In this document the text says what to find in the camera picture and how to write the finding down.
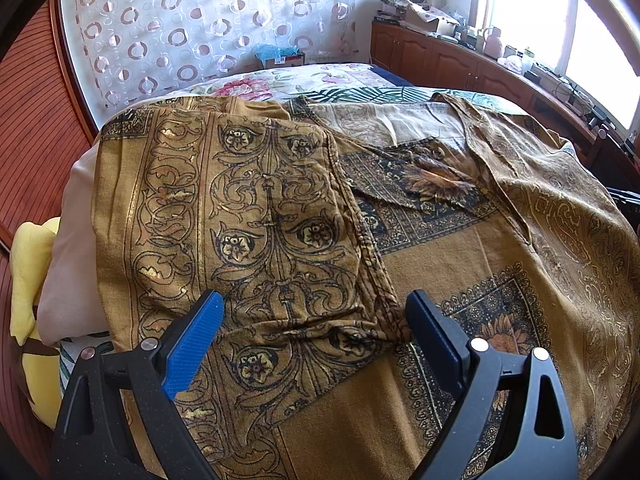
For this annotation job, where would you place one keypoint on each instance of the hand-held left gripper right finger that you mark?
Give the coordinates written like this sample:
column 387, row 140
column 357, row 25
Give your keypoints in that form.
column 435, row 345

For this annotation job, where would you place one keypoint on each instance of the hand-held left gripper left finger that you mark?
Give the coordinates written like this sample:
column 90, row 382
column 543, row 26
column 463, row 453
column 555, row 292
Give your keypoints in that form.
column 195, row 345

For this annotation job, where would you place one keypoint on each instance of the mustard patterned garment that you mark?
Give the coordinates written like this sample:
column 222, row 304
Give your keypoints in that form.
column 300, row 210

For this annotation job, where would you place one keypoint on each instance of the pink pillow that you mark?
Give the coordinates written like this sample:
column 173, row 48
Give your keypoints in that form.
column 70, row 260

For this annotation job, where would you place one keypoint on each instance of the yellow pillow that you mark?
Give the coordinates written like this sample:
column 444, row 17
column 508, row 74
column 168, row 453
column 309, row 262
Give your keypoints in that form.
column 30, row 270

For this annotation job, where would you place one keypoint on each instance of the navy blanket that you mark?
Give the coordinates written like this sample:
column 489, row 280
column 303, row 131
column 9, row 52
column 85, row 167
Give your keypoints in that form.
column 395, row 77

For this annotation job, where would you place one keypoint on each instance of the ribbed wooden headboard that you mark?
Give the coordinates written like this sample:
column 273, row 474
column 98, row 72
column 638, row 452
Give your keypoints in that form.
column 35, row 110

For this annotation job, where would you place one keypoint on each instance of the floral quilt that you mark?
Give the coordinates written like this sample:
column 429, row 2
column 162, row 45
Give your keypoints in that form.
column 300, row 77

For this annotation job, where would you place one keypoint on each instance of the long wooden cabinet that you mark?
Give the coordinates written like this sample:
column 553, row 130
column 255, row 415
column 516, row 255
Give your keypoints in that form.
column 425, row 55

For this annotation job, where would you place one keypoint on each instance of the white plastic jar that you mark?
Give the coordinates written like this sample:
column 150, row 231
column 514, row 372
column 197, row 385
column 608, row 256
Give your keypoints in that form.
column 526, row 61

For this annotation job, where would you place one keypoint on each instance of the box with blue bag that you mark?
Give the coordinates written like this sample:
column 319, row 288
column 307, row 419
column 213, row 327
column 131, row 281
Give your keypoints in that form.
column 282, row 60

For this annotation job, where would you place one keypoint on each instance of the open cardboard box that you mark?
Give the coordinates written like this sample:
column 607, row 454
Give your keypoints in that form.
column 435, row 22

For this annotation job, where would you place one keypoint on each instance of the circle patterned sheer curtain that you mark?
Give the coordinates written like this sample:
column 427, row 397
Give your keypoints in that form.
column 200, row 20

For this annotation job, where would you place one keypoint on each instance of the bright window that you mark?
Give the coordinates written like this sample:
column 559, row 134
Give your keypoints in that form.
column 530, row 20

